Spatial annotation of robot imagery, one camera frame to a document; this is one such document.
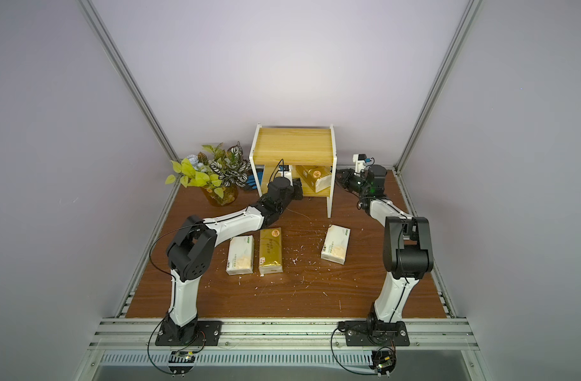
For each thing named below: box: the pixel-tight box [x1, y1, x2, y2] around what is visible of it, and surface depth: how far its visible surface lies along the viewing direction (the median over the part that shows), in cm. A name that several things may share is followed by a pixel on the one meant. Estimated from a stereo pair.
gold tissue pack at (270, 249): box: [258, 227, 284, 275], surface depth 87 cm
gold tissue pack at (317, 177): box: [295, 165, 332, 193], surface depth 89 cm
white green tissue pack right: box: [320, 223, 351, 266], surface depth 89 cm
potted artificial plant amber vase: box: [165, 141, 251, 207], surface depth 92 cm
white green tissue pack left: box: [226, 234, 254, 276], surface depth 86 cm
